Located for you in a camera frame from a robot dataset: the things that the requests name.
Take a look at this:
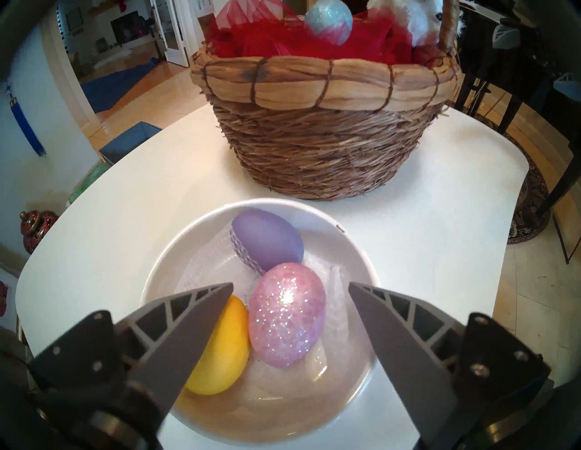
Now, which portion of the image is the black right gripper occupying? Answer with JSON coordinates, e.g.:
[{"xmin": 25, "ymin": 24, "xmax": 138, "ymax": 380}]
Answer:
[{"xmin": 492, "ymin": 24, "xmax": 581, "ymax": 101}]

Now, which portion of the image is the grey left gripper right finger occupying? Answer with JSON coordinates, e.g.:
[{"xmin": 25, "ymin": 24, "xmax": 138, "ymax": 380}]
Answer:
[{"xmin": 348, "ymin": 281, "xmax": 553, "ymax": 443}]

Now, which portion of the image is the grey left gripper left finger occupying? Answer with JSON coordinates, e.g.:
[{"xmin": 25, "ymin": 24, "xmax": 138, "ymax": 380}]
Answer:
[{"xmin": 28, "ymin": 282, "xmax": 234, "ymax": 425}]

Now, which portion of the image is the pink glitter easter egg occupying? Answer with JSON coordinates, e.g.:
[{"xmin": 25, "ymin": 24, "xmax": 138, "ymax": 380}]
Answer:
[{"xmin": 248, "ymin": 262, "xmax": 327, "ymax": 369}]

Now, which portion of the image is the blue glitter easter egg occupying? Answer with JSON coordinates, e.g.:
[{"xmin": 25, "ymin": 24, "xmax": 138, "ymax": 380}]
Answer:
[{"xmin": 303, "ymin": 0, "xmax": 354, "ymax": 46}]

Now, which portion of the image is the yellow easter egg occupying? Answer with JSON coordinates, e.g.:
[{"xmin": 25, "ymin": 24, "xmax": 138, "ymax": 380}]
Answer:
[{"xmin": 184, "ymin": 295, "xmax": 251, "ymax": 396}]

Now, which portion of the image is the matte purple easter egg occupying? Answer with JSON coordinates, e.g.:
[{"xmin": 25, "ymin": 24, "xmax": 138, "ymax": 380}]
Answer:
[{"xmin": 231, "ymin": 208, "xmax": 305, "ymax": 275}]

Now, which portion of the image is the black grand piano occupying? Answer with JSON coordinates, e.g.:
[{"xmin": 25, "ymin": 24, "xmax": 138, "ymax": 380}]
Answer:
[{"xmin": 447, "ymin": 0, "xmax": 581, "ymax": 218}]

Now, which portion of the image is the white bowl with black base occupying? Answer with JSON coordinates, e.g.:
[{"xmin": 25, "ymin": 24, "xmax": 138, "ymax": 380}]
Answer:
[{"xmin": 140, "ymin": 198, "xmax": 381, "ymax": 446}]

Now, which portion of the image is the large white plush bunny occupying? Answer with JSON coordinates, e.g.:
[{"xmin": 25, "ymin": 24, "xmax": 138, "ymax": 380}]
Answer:
[{"xmin": 367, "ymin": 0, "xmax": 464, "ymax": 48}]

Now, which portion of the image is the round oriental rug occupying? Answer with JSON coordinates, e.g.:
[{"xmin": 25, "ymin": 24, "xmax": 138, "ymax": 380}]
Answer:
[{"xmin": 447, "ymin": 102, "xmax": 552, "ymax": 245}]

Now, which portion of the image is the framed picture with red print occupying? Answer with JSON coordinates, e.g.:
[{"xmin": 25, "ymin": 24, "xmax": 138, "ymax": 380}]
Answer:
[{"xmin": 0, "ymin": 265, "xmax": 22, "ymax": 345}]

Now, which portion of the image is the red cloisonne ginger jar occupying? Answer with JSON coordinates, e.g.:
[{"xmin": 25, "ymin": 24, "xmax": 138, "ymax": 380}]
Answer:
[{"xmin": 20, "ymin": 210, "xmax": 59, "ymax": 254}]

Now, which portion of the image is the green jade stone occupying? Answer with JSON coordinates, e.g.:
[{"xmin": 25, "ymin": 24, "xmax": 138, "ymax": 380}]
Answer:
[{"xmin": 68, "ymin": 161, "xmax": 112, "ymax": 205}]

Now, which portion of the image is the blue storage box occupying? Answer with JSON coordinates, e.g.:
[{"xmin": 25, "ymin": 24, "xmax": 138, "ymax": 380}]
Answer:
[{"xmin": 99, "ymin": 122, "xmax": 163, "ymax": 165}]

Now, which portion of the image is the blue floor rug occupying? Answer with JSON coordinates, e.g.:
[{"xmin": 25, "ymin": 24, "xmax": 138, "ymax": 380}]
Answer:
[{"xmin": 81, "ymin": 57, "xmax": 162, "ymax": 114}]

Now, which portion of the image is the red tulle fabric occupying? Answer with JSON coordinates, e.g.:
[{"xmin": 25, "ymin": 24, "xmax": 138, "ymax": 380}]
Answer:
[{"xmin": 207, "ymin": 0, "xmax": 438, "ymax": 68}]

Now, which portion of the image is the white fur rug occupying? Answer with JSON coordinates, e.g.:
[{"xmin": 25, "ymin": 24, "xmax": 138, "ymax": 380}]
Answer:
[{"xmin": 93, "ymin": 48, "xmax": 132, "ymax": 68}]

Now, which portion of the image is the white french door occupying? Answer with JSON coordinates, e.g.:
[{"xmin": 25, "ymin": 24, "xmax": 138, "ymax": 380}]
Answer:
[{"xmin": 150, "ymin": 0, "xmax": 191, "ymax": 68}]

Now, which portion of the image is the black fireplace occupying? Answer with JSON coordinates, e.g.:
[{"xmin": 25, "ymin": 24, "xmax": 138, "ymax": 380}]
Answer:
[{"xmin": 110, "ymin": 11, "xmax": 140, "ymax": 44}]

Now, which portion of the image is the wicker basket with handle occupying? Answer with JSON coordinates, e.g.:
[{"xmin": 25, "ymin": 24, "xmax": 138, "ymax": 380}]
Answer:
[{"xmin": 189, "ymin": 0, "xmax": 464, "ymax": 201}]

